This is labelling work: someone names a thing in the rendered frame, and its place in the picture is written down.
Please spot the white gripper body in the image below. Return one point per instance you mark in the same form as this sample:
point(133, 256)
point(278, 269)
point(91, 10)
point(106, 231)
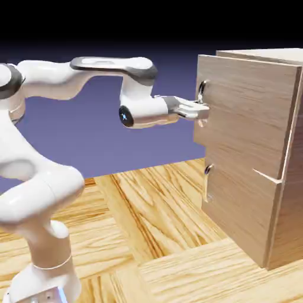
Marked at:
point(190, 109)

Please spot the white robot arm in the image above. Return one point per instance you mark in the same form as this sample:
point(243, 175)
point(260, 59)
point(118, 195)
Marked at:
point(47, 189)

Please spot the large light wood cabinet door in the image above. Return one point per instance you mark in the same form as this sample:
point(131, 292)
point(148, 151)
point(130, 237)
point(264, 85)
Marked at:
point(246, 113)

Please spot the light wood cabinet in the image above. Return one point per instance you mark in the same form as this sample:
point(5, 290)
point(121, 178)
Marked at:
point(292, 213)

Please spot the small light wood cabinet door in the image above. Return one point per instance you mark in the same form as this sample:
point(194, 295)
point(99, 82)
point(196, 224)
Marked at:
point(241, 213)

